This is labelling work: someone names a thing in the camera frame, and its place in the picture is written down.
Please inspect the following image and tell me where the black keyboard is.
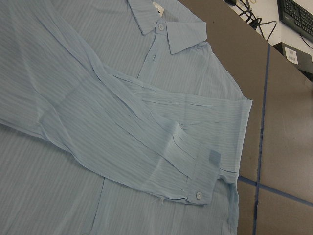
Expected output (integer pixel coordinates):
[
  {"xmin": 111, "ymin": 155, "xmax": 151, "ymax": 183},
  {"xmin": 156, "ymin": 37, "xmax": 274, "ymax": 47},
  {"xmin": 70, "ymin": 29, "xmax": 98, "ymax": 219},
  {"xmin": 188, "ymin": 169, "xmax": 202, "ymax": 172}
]
[{"xmin": 277, "ymin": 0, "xmax": 313, "ymax": 42}]

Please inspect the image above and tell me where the black labelled box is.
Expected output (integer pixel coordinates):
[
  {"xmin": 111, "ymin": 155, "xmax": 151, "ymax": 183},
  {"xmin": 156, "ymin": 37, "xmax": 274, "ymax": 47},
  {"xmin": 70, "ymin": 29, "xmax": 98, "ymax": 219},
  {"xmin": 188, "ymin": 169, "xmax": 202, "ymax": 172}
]
[{"xmin": 273, "ymin": 42, "xmax": 313, "ymax": 81}]

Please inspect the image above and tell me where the light blue button shirt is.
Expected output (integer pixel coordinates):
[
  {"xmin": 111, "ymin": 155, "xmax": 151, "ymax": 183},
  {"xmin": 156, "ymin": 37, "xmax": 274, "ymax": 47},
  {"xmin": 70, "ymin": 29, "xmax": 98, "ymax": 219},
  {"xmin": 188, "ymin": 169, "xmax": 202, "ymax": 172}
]
[{"xmin": 0, "ymin": 0, "xmax": 252, "ymax": 235}]

